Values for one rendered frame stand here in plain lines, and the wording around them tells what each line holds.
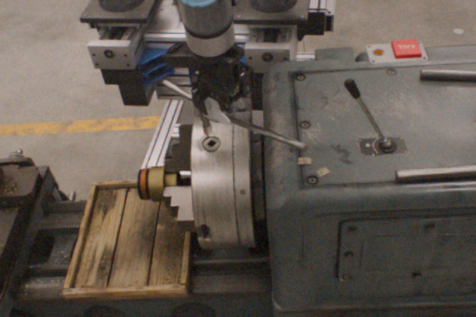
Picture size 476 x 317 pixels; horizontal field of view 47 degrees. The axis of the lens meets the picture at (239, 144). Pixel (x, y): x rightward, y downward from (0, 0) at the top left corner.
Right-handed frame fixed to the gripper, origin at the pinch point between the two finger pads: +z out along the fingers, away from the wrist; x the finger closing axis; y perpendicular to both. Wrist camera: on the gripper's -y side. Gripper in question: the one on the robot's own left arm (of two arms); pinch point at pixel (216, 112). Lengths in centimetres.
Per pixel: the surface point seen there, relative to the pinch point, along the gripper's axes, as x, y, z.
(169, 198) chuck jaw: -11.4, -8.8, 26.3
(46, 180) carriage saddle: -21, -54, 50
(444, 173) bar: 16.2, 39.4, 6.5
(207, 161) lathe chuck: -3.8, -1.5, 13.9
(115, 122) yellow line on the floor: 46, -140, 165
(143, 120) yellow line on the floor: 56, -128, 165
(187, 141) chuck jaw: 0.3, -12.4, 20.6
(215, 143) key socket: 0.7, -3.1, 13.8
